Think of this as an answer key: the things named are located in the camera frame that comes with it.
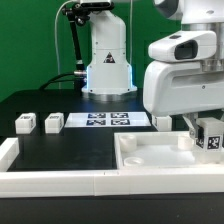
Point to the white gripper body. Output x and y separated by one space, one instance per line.
180 88

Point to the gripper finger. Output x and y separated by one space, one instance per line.
190 119

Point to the white square tabletop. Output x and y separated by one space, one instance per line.
162 150

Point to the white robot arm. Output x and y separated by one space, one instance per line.
109 74

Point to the white fiducial marker sheet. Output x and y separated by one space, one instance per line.
107 119

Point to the white U-shaped obstacle fence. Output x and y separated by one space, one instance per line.
102 182

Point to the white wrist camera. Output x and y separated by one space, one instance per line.
184 46

